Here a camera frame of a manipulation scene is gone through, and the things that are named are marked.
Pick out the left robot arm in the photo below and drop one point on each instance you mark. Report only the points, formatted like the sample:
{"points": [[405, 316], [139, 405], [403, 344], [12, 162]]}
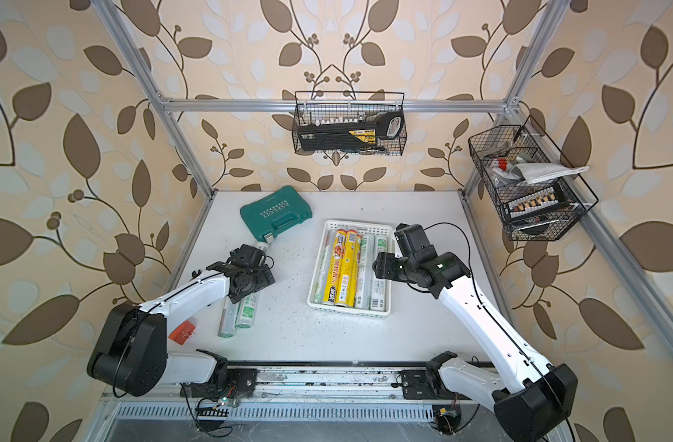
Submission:
{"points": [[131, 354]]}

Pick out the white plastic perforated basket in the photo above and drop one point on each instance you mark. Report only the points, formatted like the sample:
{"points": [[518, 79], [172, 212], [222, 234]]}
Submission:
{"points": [[362, 228]]}

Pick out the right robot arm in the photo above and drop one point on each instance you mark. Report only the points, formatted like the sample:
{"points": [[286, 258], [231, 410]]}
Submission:
{"points": [[528, 395]]}

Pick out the black wire basket back wall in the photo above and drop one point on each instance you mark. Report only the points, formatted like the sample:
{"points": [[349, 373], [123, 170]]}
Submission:
{"points": [[330, 103]]}

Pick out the green plastic tool case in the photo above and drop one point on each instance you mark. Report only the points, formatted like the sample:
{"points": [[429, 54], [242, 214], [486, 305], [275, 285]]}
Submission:
{"points": [[276, 213]]}

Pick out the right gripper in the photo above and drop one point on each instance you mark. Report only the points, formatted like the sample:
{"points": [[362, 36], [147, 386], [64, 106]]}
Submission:
{"points": [[385, 265]]}

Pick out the yellow wrap roll chef label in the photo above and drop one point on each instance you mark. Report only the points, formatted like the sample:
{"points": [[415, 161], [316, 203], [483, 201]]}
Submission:
{"points": [[348, 278]]}

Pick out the black wire basket wall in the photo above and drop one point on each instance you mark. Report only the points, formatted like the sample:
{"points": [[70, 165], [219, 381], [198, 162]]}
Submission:
{"points": [[498, 149], [330, 103]]}

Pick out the white text wrap roll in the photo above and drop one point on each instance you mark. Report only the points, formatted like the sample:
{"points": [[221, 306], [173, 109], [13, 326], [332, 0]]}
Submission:
{"points": [[249, 309]]}

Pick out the yellow wrap roll group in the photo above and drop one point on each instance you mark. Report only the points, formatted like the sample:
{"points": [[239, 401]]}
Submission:
{"points": [[334, 269]]}

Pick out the clear green label wrap roll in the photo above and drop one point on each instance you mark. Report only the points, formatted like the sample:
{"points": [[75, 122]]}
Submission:
{"points": [[364, 272]]}

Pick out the black wire basket right wall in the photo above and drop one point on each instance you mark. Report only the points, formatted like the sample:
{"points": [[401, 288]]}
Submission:
{"points": [[498, 149]]}

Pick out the red square block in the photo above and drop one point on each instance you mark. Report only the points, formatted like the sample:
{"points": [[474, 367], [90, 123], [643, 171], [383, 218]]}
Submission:
{"points": [[183, 332]]}

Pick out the socket bit set tray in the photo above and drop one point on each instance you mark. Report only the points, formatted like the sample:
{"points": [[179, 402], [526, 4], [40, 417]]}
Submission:
{"points": [[538, 203]]}

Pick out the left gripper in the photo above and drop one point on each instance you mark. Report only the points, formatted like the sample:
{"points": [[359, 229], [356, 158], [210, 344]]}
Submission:
{"points": [[264, 274]]}

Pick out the black yellow hand saw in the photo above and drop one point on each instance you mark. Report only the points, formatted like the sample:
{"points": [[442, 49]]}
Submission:
{"points": [[382, 133]]}

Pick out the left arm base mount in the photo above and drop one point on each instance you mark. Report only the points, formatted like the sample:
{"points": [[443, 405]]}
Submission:
{"points": [[224, 382]]}

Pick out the white green wrap roll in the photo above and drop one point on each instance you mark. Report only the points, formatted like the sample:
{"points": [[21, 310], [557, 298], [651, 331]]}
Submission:
{"points": [[378, 285]]}

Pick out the white paper sheet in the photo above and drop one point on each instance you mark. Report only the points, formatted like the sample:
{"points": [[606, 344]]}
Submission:
{"points": [[533, 173]]}

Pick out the grape print wrap roll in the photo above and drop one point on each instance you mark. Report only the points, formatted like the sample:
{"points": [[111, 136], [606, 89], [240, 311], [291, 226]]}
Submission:
{"points": [[227, 328]]}

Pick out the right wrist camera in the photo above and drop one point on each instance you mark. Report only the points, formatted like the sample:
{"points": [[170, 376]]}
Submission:
{"points": [[413, 243]]}

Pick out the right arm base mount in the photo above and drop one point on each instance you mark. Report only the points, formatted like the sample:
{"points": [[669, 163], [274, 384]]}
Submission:
{"points": [[414, 385]]}

